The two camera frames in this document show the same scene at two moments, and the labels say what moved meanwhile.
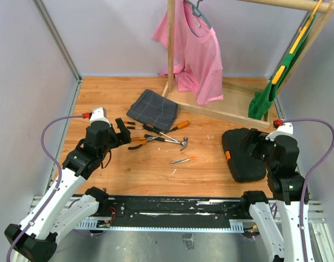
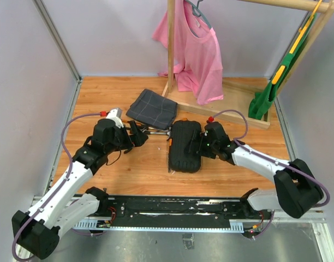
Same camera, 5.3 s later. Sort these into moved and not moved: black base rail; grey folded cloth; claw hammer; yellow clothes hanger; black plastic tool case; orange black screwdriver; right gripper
Moved: right gripper; orange black screwdriver; black plastic tool case; claw hammer
Not moved: grey folded cloth; black base rail; yellow clothes hanger
